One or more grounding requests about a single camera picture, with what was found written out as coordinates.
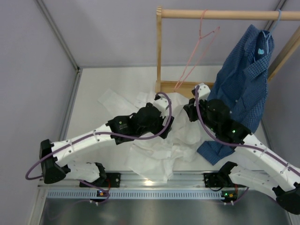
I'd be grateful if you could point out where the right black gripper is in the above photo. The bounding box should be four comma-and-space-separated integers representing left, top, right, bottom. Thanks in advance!
183, 95, 219, 134

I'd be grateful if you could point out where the pink wire hanger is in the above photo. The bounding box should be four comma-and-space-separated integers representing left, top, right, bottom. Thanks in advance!
173, 8, 221, 91

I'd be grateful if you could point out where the white shirt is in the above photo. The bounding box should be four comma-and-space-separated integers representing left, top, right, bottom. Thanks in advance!
97, 88, 207, 185

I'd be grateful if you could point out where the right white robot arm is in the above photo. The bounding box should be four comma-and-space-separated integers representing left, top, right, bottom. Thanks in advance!
183, 98, 300, 215

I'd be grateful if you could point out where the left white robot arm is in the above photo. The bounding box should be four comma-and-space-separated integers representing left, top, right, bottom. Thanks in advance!
40, 103, 174, 187

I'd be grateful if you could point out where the blue checked shirt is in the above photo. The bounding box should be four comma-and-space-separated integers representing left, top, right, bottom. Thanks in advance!
196, 23, 275, 166

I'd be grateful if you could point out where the wooden clothes rack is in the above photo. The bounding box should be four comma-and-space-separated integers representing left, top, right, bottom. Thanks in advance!
155, 6, 300, 98

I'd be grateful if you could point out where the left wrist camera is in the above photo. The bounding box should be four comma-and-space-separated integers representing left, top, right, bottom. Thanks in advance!
153, 95, 172, 118

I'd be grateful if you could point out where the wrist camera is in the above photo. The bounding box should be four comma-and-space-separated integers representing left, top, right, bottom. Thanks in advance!
192, 83, 210, 100
153, 95, 172, 118

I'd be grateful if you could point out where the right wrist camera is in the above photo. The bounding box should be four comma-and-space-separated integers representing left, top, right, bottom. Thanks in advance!
192, 83, 210, 100

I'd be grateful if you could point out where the aluminium mounting rail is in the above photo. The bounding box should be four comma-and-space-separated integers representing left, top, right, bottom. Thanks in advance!
38, 170, 293, 188

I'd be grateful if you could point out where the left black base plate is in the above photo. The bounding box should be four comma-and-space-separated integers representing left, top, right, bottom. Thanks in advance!
91, 172, 121, 188

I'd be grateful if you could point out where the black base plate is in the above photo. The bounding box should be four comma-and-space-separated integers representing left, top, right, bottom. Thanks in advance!
91, 172, 121, 188
203, 172, 232, 191

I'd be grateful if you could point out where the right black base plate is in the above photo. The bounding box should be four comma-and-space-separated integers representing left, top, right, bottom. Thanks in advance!
203, 172, 232, 191

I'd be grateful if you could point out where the slotted grey cable duct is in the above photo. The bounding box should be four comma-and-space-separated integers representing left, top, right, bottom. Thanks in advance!
47, 189, 234, 200

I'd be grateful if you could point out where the blue wire hanger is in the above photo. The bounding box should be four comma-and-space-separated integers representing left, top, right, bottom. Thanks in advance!
254, 9, 282, 61

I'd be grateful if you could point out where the aluminium corner post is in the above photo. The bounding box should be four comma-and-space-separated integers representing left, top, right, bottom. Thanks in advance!
35, 0, 82, 71

